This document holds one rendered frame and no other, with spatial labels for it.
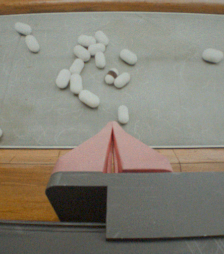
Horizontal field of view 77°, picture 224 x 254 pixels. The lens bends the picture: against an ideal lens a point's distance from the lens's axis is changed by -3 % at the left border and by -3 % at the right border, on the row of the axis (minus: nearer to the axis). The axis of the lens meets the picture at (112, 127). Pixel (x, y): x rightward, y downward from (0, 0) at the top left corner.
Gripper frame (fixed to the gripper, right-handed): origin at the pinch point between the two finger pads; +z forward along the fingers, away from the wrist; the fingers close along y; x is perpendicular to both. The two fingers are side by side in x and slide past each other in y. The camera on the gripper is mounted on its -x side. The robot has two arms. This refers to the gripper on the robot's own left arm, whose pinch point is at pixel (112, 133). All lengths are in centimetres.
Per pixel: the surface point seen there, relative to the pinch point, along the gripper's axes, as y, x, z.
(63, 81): 8.5, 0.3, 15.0
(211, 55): -18.6, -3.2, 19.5
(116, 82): -0.8, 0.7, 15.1
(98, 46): 2.5, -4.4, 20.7
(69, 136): 7.3, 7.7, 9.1
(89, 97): 3.8, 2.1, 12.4
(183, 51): -14.6, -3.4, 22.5
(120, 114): -1.4, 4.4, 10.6
